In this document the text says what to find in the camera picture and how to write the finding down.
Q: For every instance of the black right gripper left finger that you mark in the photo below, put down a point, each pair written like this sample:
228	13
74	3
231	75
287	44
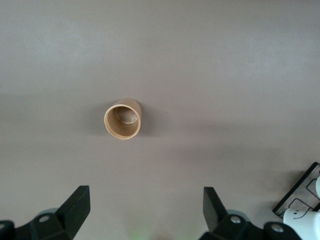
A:
72	212

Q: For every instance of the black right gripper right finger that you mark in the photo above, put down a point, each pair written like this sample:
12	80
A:
215	212

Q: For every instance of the dark transparent cup rack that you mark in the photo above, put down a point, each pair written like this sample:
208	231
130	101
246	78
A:
290	200

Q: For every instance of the white cup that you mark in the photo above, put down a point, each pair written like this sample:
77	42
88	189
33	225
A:
305	225

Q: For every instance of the brown bamboo cup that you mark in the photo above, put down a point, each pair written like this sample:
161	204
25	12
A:
122	127

